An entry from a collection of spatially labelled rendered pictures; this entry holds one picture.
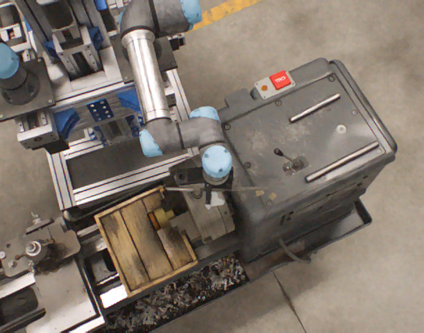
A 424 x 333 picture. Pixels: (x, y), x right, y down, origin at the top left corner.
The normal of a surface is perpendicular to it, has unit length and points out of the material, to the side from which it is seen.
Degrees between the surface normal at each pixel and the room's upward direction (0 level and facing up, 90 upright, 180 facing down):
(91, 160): 0
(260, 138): 0
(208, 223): 51
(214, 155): 7
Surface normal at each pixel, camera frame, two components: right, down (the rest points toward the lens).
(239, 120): -0.04, -0.34
